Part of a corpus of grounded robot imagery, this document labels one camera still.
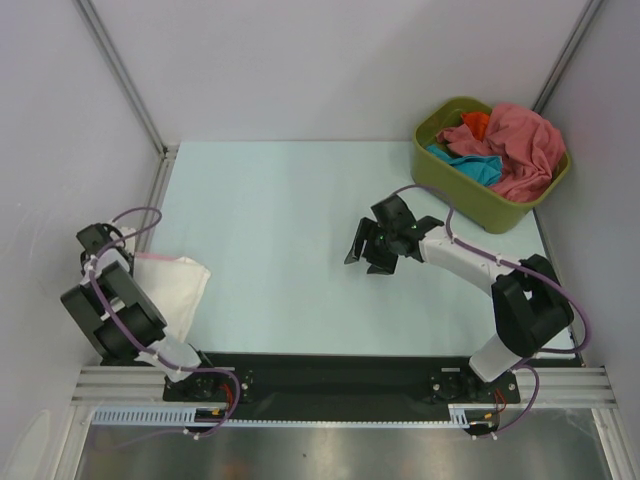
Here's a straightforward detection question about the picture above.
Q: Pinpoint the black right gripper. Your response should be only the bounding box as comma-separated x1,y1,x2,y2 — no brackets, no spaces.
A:
345,216,398,275

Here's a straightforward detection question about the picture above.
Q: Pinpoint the white t shirt with print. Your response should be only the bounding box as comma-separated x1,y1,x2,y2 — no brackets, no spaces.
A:
134,257,211,341

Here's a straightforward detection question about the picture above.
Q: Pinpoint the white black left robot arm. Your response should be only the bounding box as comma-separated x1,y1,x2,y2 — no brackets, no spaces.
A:
60,223,221,401

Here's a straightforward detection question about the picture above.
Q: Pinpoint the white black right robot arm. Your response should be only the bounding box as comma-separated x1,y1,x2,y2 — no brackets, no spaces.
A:
344,195,574,401

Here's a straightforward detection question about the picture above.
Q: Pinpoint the olive green plastic bin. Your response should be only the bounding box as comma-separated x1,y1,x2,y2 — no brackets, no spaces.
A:
411,96,571,234

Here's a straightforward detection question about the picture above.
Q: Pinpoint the teal blue t shirt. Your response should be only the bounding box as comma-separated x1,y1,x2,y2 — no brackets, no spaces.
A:
426,145,503,187

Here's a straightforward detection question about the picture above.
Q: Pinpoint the orange t shirt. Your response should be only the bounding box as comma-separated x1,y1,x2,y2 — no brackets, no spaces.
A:
460,111,490,142

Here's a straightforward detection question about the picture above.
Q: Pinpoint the coral pink t shirt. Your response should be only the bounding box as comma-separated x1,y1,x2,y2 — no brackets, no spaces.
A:
435,103,566,203

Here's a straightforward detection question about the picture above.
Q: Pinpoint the folded light pink t shirt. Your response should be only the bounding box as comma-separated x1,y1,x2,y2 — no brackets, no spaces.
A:
135,252,176,261

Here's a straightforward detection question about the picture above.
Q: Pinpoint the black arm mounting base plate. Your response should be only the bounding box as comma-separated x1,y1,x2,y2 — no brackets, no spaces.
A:
99,349,584,422

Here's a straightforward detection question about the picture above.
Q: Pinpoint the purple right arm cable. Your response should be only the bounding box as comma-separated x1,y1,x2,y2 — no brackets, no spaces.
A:
387,183,592,442

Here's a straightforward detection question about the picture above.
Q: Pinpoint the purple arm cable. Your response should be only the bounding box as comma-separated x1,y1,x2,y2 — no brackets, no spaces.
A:
82,207,242,449
387,183,592,442

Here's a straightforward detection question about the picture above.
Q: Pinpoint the aluminium corner post left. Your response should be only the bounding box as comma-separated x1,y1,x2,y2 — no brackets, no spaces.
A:
74,0,179,161

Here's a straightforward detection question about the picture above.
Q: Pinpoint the aluminium corner post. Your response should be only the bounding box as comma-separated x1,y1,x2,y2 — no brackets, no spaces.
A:
532,0,608,114
74,0,179,161

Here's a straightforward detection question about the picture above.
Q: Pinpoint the aluminium frame rail front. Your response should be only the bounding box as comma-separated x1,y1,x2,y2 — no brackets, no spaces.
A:
72,366,618,409

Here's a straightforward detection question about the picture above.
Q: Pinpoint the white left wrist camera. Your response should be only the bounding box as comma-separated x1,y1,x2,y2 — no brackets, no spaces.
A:
106,222,137,257

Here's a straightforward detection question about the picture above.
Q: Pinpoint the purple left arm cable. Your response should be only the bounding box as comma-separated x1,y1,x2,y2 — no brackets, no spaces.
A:
82,207,242,449

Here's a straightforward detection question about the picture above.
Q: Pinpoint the white slotted cable duct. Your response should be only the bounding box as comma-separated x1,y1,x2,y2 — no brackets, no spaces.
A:
92,406,497,429

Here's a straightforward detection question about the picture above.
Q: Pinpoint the aluminium corner post right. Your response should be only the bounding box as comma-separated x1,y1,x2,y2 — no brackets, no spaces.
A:
532,0,608,114

